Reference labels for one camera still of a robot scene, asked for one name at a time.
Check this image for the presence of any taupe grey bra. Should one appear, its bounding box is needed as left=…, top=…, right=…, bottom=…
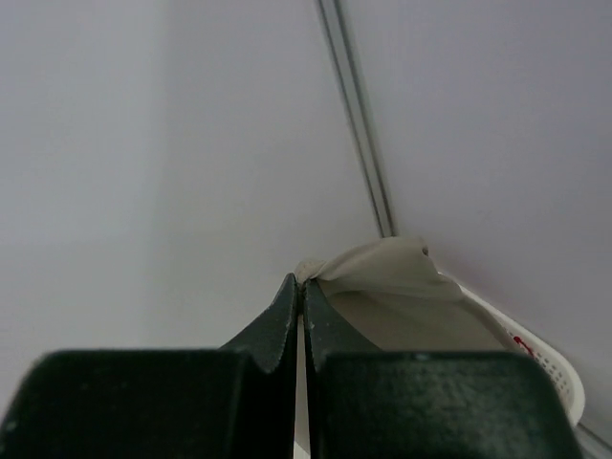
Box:
left=295, top=237, right=519, bottom=352

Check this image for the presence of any right aluminium corner post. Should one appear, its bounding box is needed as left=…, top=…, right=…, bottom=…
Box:
left=316, top=0, right=396, bottom=237

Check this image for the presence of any red bra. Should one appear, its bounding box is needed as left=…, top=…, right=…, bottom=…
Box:
left=513, top=336, right=535, bottom=358

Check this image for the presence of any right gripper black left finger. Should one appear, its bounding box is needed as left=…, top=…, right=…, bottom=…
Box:
left=1, top=275, right=299, bottom=458

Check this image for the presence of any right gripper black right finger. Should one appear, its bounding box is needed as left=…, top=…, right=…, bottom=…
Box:
left=303, top=281, right=581, bottom=459

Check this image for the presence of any white plastic basket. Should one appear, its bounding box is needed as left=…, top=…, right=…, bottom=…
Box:
left=439, top=273, right=586, bottom=427

